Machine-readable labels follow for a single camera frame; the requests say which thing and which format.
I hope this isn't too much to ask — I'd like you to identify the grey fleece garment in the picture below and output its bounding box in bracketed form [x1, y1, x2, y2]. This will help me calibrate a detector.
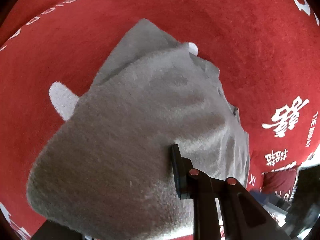
[27, 19, 249, 239]

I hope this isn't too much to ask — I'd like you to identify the dark red printed pillow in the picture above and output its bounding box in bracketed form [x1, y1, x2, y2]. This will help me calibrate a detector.
[261, 168, 298, 202]

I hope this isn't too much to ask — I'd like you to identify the red printed bedspread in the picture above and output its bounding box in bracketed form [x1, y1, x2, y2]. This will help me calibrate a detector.
[1, 0, 319, 239]

